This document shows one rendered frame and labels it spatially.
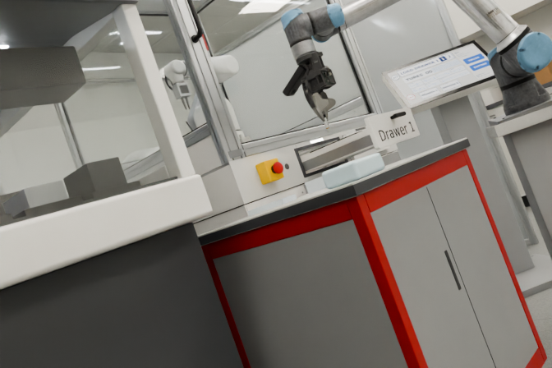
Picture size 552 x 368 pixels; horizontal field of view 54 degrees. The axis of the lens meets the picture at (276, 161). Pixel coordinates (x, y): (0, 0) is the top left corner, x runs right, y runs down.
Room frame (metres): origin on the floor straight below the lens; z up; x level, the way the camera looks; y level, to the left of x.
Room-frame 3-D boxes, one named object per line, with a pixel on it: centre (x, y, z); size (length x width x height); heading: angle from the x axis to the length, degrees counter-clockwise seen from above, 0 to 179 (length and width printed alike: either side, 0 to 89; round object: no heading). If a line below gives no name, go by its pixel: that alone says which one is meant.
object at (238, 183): (2.41, 0.15, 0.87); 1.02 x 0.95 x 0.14; 138
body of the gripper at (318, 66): (1.69, -0.21, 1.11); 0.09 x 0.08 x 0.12; 53
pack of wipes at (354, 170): (1.28, -0.17, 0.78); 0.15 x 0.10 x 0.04; 145
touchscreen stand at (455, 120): (2.66, -0.92, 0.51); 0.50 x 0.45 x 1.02; 3
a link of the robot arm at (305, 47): (1.70, -0.21, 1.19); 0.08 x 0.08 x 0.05
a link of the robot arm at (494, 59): (1.84, -0.87, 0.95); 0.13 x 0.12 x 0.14; 0
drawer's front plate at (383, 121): (1.84, -0.42, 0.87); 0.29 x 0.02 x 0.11; 138
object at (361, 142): (1.98, -0.26, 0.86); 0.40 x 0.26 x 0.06; 48
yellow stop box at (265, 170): (1.80, 0.03, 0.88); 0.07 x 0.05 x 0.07; 138
